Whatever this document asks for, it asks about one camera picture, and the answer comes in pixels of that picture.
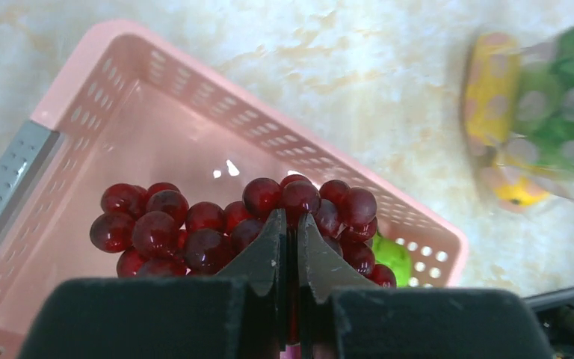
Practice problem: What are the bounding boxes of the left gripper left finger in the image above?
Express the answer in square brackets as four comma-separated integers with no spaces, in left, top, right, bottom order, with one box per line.
[19,209,287,359]

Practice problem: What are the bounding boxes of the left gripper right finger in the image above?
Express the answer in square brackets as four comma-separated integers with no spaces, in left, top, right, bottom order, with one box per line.
[297,215,552,358]

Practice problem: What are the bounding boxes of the green lime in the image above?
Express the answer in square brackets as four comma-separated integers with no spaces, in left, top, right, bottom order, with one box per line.
[371,232,413,287]

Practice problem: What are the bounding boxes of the dark red grapes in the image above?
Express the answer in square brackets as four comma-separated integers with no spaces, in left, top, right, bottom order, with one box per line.
[89,174,399,288]

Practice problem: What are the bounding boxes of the clear zip top bag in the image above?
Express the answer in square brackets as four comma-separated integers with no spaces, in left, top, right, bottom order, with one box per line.
[461,26,574,213]

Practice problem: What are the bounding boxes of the green lettuce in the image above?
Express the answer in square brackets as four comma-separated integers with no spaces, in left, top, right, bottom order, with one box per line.
[509,26,574,176]

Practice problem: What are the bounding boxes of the pink plastic basket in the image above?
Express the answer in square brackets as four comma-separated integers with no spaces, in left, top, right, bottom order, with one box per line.
[0,20,469,358]

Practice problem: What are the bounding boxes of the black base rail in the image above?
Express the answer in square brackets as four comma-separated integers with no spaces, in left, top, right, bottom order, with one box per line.
[525,286,574,358]

